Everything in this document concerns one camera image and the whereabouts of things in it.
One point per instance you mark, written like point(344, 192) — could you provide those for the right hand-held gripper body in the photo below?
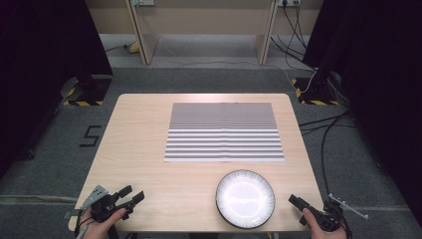
point(328, 215)

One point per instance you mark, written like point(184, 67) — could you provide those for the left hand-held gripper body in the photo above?
point(101, 207)

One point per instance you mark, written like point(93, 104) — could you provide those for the white plate with dark rim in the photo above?
point(245, 199)

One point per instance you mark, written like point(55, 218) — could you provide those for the person's right hand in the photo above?
point(318, 230)

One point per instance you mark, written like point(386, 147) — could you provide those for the person's left hand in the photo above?
point(99, 227)

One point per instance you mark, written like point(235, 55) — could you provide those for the striped woven placemat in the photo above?
point(224, 132)

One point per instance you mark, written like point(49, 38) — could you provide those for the black stand base with hazard tape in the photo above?
point(87, 93)
point(316, 94)

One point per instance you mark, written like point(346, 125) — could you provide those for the black curtain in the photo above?
point(43, 66)
point(381, 83)

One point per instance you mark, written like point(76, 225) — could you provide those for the light wooden desk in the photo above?
point(146, 40)

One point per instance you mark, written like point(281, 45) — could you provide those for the white wall socket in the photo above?
point(143, 2)
point(289, 2)

